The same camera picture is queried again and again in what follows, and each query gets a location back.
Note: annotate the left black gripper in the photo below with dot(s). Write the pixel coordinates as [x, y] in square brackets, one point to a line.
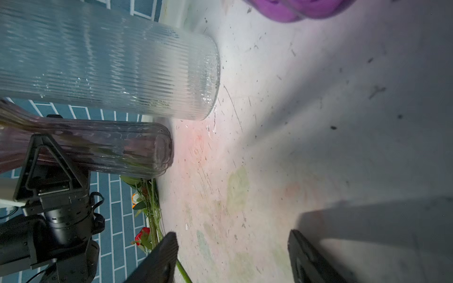
[50, 176]

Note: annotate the blue purple gradient vase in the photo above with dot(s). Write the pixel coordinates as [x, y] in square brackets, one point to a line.
[288, 11]

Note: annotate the orange rose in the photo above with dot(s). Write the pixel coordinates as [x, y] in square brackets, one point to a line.
[136, 199]

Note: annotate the clear ribbed glass vase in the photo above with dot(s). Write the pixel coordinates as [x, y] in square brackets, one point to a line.
[71, 52]

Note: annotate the red rose on table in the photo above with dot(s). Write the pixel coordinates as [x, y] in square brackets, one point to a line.
[148, 238]

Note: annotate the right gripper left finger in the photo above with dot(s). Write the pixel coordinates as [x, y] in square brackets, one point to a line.
[159, 266]

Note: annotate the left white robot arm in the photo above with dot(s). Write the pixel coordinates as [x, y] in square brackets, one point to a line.
[23, 247]

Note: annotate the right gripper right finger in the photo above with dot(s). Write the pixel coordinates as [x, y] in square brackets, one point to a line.
[307, 264]

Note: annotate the dark purple ribbed vase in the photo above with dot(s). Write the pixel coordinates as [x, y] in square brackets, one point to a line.
[135, 149]

